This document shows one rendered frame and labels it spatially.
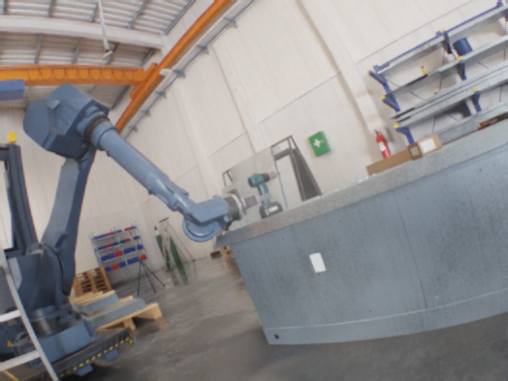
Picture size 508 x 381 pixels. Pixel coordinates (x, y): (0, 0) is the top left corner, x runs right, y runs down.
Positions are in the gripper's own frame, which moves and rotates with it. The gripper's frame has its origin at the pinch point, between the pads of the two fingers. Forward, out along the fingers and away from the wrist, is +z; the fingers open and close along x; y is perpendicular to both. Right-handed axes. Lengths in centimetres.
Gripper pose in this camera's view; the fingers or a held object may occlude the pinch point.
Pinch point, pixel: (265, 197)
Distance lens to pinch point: 153.0
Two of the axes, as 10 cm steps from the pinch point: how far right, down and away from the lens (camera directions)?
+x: 3.9, -2.3, -8.9
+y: 3.5, 9.3, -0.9
